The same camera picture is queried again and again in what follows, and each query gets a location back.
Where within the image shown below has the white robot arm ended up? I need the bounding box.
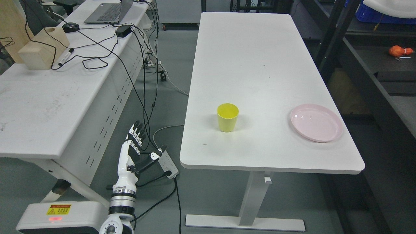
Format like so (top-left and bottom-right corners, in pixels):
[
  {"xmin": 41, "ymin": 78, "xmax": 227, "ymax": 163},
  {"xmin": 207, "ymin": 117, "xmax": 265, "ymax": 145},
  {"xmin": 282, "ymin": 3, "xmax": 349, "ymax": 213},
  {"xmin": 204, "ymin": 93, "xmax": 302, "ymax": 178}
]
[{"xmin": 98, "ymin": 188, "xmax": 136, "ymax": 234}]

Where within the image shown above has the blue bin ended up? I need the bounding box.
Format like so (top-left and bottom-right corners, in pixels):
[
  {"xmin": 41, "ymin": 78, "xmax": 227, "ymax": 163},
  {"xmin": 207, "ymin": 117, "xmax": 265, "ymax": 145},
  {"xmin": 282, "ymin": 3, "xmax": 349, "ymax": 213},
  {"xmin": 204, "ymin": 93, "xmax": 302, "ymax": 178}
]
[{"xmin": 355, "ymin": 0, "xmax": 416, "ymax": 25}]

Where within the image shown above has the yellow plastic cup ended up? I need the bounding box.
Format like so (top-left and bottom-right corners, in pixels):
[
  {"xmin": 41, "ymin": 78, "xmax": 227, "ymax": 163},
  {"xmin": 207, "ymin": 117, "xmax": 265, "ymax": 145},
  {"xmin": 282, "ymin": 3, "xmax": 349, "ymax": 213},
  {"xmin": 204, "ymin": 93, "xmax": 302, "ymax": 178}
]
[{"xmin": 217, "ymin": 103, "xmax": 239, "ymax": 132}]

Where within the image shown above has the pink plastic plate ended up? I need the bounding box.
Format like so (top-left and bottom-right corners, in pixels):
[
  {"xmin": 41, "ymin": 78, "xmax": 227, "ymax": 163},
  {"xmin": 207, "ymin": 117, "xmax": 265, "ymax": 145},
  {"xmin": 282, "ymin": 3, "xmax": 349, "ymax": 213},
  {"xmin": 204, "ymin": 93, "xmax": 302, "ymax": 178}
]
[{"xmin": 290, "ymin": 104, "xmax": 344, "ymax": 143}]

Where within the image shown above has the white power strip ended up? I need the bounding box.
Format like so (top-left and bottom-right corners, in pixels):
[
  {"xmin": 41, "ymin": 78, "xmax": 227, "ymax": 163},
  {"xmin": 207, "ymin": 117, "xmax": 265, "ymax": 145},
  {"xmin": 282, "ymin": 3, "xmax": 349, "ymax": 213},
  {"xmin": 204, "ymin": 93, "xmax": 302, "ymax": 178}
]
[{"xmin": 158, "ymin": 150, "xmax": 179, "ymax": 179}]

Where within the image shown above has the grey laptop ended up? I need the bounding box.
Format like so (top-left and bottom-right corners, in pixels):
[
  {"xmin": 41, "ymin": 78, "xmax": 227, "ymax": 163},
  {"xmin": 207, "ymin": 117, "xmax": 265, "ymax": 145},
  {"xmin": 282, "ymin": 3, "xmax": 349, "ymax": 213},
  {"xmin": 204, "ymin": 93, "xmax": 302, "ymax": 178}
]
[{"xmin": 84, "ymin": 0, "xmax": 134, "ymax": 24}]

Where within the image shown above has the white marker pen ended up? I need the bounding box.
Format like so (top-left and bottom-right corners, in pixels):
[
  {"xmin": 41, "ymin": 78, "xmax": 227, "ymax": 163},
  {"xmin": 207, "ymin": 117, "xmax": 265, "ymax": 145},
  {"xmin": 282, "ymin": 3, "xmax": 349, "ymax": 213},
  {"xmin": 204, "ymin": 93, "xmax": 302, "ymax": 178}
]
[{"xmin": 58, "ymin": 48, "xmax": 74, "ymax": 66}]

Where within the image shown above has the black power adapter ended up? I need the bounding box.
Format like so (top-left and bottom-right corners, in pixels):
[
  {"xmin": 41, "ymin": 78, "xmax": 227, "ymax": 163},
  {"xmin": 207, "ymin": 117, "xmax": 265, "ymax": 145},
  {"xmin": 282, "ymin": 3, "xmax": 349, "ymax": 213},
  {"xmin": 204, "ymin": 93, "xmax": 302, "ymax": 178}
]
[{"xmin": 115, "ymin": 25, "xmax": 131, "ymax": 38}]

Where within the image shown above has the white table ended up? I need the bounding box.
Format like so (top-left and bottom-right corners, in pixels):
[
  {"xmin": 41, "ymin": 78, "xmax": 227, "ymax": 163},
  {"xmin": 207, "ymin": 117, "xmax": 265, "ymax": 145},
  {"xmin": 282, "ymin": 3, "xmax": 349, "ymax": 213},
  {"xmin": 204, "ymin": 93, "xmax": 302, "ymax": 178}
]
[{"xmin": 179, "ymin": 12, "xmax": 365, "ymax": 232}]

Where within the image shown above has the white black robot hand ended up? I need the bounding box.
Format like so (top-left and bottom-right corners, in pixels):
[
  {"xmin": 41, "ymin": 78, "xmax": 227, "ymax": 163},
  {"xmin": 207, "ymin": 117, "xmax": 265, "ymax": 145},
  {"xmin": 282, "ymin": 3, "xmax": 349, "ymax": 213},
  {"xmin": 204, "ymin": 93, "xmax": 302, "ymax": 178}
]
[{"xmin": 112, "ymin": 120, "xmax": 163, "ymax": 194}]

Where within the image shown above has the white desk left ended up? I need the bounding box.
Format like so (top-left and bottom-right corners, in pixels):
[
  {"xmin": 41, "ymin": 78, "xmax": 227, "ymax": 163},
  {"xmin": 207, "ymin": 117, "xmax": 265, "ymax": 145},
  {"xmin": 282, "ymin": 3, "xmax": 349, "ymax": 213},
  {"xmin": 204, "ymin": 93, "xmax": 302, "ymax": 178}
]
[{"xmin": 0, "ymin": 0, "xmax": 151, "ymax": 206}]

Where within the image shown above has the orange toy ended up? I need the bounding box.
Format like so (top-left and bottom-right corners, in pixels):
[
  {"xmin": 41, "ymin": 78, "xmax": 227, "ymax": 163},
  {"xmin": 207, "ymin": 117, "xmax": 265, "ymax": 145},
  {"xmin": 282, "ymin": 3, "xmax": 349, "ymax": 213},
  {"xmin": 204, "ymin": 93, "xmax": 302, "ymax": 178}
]
[{"xmin": 388, "ymin": 45, "xmax": 415, "ymax": 58}]

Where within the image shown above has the wooden box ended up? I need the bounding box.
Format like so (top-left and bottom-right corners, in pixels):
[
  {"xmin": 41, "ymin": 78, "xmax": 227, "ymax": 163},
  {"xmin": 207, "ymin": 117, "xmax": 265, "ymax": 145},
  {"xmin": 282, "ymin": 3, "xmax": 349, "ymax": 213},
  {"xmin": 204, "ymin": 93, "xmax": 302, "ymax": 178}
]
[{"xmin": 18, "ymin": 27, "xmax": 70, "ymax": 71}]

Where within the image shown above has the black computer mouse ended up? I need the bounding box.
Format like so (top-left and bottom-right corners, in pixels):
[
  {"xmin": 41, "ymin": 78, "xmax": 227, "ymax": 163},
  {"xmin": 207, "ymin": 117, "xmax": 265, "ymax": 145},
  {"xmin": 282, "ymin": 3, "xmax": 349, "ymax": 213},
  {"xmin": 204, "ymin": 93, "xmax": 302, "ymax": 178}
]
[{"xmin": 61, "ymin": 22, "xmax": 79, "ymax": 33}]

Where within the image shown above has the black metal shelf rack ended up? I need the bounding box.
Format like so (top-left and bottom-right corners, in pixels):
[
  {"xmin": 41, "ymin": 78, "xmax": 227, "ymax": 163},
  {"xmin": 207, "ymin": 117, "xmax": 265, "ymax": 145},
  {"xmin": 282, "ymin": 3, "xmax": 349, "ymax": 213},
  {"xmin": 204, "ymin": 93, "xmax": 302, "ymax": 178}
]
[{"xmin": 301, "ymin": 0, "xmax": 415, "ymax": 142}]

